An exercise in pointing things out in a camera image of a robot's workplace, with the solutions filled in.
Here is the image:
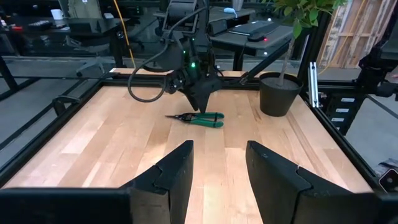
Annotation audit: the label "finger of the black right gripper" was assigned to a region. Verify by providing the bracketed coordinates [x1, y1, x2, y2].
[185, 89, 202, 111]
[197, 83, 223, 114]

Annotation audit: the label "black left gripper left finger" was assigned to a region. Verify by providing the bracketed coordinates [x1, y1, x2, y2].
[120, 139, 195, 224]

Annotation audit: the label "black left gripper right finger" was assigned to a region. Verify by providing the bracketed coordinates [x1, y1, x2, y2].
[245, 140, 358, 224]

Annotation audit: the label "green handled pruning shears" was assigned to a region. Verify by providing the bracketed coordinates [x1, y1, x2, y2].
[164, 111, 225, 129]

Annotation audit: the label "grey desk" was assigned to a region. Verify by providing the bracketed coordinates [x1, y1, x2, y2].
[154, 6, 295, 72]

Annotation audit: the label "black plant pot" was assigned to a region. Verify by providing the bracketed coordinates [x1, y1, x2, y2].
[258, 72, 304, 118]

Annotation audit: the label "black computer mouse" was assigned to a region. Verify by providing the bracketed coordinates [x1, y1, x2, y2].
[247, 33, 267, 43]

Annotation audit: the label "black cabinet white labels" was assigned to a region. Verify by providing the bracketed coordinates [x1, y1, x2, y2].
[322, 88, 366, 136]

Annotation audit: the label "grey office chair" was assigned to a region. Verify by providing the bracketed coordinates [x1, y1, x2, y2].
[62, 34, 113, 78]

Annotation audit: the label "black desk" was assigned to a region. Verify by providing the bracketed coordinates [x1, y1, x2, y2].
[0, 17, 131, 102]

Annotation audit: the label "green leafy plant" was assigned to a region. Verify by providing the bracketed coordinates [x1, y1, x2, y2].
[262, 0, 348, 88]

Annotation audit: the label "green backpack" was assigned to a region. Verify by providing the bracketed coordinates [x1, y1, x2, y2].
[67, 0, 95, 19]

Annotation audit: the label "white cup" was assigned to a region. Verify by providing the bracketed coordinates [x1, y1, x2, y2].
[50, 8, 64, 21]

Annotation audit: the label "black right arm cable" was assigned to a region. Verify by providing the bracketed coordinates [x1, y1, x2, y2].
[127, 6, 175, 103]

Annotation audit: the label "black diagonal frame strut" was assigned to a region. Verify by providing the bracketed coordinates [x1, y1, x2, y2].
[240, 39, 293, 85]

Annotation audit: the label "yellow hanging cable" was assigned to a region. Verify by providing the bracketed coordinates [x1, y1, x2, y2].
[113, 0, 137, 68]

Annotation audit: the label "silver aluminium bracket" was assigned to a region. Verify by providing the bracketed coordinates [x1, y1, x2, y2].
[307, 61, 320, 109]

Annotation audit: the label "black clamp handle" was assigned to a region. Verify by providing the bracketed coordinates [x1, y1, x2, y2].
[52, 95, 82, 118]

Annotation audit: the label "wooden frame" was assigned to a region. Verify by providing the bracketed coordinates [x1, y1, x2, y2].
[317, 0, 391, 70]

